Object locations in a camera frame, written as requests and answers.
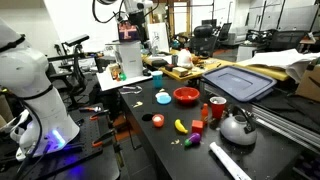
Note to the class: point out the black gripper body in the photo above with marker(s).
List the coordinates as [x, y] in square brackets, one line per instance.
[128, 32]

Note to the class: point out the yellow toy banana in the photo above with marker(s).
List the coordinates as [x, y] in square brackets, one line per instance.
[180, 126]

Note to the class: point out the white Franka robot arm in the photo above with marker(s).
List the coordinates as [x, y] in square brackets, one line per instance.
[30, 70]

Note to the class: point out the white rectangular box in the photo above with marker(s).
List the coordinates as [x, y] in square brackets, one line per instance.
[130, 60]

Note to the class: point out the white sketch board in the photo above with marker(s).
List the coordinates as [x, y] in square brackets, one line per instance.
[158, 36]

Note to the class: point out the small green ball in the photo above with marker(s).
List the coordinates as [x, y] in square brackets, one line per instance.
[122, 76]

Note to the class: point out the white flat board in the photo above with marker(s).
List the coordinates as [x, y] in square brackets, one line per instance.
[106, 82]

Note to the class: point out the blue plastic cup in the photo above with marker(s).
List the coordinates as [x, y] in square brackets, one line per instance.
[157, 80]

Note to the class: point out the silver spoon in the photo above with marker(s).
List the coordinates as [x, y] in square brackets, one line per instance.
[138, 91]

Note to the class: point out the small paper scrap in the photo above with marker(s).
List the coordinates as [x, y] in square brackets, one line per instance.
[161, 90]

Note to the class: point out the small blue plate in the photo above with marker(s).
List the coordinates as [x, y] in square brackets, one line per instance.
[164, 99]

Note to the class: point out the red plastic bowl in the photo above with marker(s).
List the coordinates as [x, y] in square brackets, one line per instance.
[186, 95]

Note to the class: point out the small orange cup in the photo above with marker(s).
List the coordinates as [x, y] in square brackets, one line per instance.
[158, 120]

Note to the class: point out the wooden work table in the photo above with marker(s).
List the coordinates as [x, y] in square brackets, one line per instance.
[226, 64]

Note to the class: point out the orange toy bottle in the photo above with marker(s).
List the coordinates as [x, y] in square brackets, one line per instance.
[204, 113]

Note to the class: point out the red plastic cup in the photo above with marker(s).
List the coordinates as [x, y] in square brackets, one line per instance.
[218, 107]

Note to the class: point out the red cube block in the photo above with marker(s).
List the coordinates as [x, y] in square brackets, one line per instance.
[197, 127]

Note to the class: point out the crumbled paper scrap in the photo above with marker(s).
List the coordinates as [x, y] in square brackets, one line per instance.
[175, 142]

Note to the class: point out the blue storage bin lid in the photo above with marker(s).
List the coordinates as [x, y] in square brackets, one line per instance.
[238, 82]

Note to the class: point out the purple toy eggplant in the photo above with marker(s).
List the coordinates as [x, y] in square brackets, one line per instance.
[194, 138]

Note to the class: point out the white paper stack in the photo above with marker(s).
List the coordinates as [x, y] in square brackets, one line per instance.
[283, 59]

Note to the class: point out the black mesh office chair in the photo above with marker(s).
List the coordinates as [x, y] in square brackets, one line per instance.
[286, 40]

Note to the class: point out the white rectangular bar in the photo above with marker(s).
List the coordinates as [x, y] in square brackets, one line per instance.
[228, 161]

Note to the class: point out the brown cardboard box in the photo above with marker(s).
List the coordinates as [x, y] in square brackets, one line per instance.
[310, 85]

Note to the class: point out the black camera on stand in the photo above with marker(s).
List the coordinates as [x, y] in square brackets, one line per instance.
[77, 40]

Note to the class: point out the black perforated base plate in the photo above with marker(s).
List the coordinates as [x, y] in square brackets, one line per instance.
[90, 133]

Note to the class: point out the aluminium rail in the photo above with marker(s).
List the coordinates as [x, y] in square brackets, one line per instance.
[283, 125]

